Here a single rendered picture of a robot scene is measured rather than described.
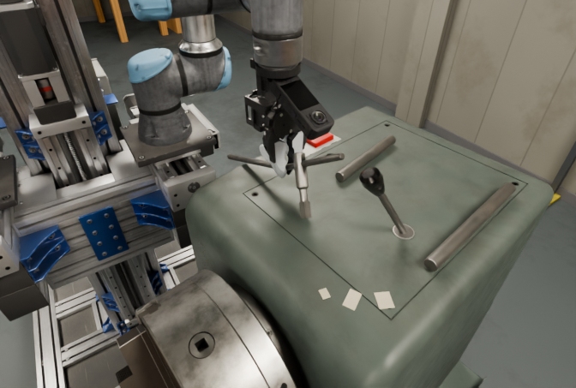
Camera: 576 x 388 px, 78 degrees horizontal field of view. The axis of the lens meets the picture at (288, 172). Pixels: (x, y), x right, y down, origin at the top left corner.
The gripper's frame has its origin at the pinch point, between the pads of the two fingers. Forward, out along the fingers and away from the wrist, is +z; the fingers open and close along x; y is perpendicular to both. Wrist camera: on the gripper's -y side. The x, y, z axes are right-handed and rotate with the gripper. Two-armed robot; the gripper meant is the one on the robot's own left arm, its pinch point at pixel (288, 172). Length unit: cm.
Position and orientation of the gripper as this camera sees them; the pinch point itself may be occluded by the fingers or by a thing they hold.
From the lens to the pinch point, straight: 66.2
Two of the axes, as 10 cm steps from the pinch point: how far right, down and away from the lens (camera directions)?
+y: -6.5, -4.4, 6.2
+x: -7.6, 3.9, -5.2
